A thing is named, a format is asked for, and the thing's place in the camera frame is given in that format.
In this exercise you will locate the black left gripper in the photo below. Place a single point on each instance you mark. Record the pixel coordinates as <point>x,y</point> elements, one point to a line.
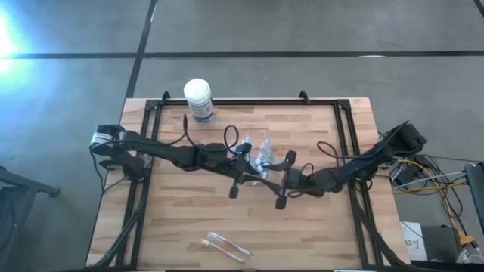
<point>230,164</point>

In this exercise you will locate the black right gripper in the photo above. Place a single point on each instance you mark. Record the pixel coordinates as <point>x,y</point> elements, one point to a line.
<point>298,181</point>

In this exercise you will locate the purple white toothbrush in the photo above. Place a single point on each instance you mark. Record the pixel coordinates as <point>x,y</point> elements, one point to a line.
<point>228,244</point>

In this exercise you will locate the orange white toothbrush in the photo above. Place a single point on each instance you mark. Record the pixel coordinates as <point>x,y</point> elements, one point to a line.
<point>223,251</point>

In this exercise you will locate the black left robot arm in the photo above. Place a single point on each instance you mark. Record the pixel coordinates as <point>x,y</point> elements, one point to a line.
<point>166,151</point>

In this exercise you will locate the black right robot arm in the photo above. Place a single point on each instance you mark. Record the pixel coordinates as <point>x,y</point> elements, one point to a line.
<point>359,166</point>

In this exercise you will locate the clear acrylic organizer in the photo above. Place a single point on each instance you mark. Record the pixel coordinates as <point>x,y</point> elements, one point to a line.
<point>266,174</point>

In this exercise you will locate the white wipes canister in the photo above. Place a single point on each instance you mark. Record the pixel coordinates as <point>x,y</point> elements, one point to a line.
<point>198,96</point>

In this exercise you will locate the black power adapter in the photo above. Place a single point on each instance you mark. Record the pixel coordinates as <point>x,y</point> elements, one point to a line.
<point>406,175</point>

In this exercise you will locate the white paper sheet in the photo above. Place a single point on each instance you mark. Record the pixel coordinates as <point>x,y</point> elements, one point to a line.
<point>412,242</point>

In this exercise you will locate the dark grey box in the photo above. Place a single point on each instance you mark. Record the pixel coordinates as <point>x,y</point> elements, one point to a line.
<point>440,243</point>

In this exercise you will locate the black equipment stand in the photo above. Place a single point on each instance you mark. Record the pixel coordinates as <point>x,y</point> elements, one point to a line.
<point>477,189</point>

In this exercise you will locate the black side table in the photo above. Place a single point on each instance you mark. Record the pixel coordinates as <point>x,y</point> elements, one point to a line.
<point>22,183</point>

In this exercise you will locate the black aluminium table frame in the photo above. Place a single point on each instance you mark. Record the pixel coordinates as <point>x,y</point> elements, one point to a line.
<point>246,102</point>

